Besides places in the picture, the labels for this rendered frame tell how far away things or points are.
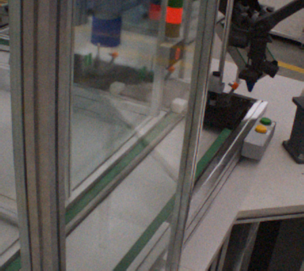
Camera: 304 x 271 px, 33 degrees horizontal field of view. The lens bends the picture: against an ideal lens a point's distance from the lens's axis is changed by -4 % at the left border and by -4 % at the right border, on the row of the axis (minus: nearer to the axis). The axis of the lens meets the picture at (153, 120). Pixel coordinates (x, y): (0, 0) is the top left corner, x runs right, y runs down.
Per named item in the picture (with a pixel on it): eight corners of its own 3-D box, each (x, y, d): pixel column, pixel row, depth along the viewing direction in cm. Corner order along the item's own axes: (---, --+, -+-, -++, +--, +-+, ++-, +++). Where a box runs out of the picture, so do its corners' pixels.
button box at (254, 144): (273, 135, 192) (276, 120, 189) (259, 161, 175) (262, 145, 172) (256, 130, 195) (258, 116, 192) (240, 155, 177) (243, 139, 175)
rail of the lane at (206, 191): (263, 124, 209) (268, 99, 204) (178, 256, 136) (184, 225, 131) (250, 120, 211) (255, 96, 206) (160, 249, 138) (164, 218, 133)
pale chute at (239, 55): (262, 78, 218) (269, 73, 215) (248, 87, 209) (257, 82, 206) (227, 22, 219) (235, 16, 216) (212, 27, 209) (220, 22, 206)
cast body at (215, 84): (224, 89, 194) (226, 72, 191) (220, 93, 190) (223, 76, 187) (203, 84, 197) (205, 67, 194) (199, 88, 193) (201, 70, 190)
